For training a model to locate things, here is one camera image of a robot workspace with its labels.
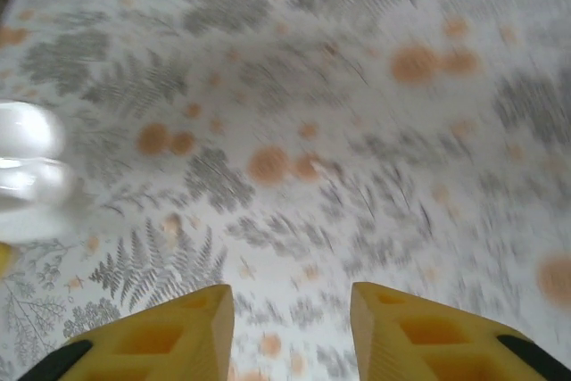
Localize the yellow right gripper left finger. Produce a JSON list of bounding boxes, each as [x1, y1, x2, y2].
[[17, 283, 236, 381]]

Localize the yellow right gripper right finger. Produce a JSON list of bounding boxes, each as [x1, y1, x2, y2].
[[350, 281, 571, 381]]

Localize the cream earbud charging case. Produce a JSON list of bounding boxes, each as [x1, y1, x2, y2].
[[0, 101, 87, 239]]

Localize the floral printed tablecloth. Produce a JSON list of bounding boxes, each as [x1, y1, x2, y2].
[[0, 0, 571, 381]]

